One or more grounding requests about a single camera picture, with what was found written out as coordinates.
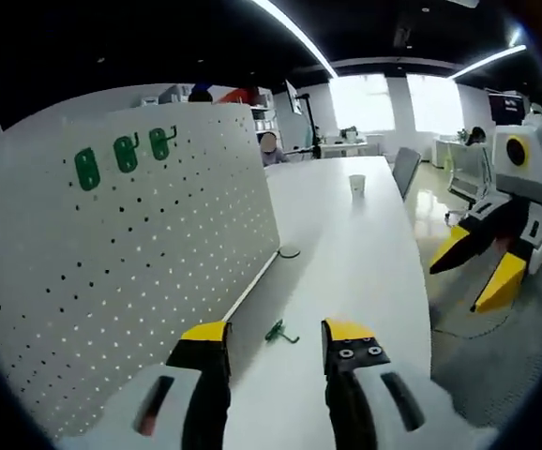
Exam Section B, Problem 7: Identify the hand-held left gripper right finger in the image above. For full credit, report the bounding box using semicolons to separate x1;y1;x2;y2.
321;317;500;450

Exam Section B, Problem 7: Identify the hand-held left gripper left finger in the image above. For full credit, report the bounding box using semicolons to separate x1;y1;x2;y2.
57;320;233;450

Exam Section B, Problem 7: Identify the green hook assembly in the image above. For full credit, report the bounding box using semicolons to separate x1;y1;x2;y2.
264;318;300;346
113;132;142;173
148;124;178;162
74;146;99;192

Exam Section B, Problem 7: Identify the white pegboard mounting plate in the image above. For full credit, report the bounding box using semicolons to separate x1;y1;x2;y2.
0;101;303;442

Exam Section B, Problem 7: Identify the white mesh chair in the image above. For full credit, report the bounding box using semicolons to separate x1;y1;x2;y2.
444;143;493;224

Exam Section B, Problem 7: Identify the dark monitor screen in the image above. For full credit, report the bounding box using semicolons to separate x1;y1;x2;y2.
488;90;526;127

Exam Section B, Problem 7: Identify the ceiling light strip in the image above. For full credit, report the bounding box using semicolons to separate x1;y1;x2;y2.
449;43;529;82
250;0;339;80

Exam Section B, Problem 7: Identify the white paper cup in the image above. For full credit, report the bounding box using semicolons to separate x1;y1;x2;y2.
348;173;368;201

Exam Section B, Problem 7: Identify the black tripod stand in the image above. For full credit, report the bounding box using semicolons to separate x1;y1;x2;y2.
282;92;324;160

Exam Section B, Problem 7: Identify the flat monitor on stand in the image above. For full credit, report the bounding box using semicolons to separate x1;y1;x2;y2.
284;78;301;115

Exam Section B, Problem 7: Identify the metal storage shelf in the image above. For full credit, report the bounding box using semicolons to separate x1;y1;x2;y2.
134;83;279;137

